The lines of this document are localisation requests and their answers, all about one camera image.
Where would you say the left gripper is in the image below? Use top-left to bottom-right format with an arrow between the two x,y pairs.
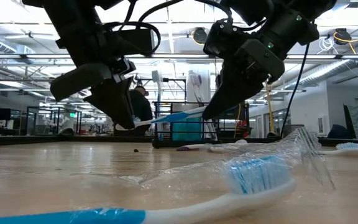
50,57 -> 136,131

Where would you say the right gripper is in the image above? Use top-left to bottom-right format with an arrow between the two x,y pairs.
202,12 -> 319,121

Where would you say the teal toothpaste tube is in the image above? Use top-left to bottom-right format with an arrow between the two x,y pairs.
186,117 -> 203,141

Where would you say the teal mouthwash bottle white cap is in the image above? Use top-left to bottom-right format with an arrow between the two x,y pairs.
172,119 -> 188,141

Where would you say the person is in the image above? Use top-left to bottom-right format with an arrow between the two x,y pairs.
129,86 -> 154,137

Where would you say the black office chair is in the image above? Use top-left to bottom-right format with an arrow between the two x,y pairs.
328,104 -> 358,140

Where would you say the yellow hanging cable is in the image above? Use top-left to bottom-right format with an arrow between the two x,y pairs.
265,82 -> 275,133

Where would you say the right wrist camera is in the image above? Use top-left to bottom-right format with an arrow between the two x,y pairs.
203,19 -> 245,60

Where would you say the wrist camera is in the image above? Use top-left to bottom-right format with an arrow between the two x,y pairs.
203,19 -> 245,60
113,28 -> 155,57

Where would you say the black frame with camera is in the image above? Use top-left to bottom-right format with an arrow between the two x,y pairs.
135,77 -> 188,105

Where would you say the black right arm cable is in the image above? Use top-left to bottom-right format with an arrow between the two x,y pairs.
280,42 -> 310,138

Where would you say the black ceiling cable reel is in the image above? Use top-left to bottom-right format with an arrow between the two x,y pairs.
193,27 -> 209,45

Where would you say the black workstation frame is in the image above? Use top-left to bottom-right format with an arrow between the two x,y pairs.
25,106 -> 83,136

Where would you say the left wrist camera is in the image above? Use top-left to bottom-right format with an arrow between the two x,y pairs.
113,28 -> 155,57

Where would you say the black wire basket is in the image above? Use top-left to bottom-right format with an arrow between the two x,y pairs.
152,101 -> 223,149

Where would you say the silver ventilation duct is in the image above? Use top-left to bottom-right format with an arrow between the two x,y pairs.
286,58 -> 352,90

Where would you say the black metal table frame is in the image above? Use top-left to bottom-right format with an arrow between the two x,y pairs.
0,133 -> 358,149

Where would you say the ceiling reel with yellow cable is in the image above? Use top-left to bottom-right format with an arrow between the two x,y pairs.
333,27 -> 358,47

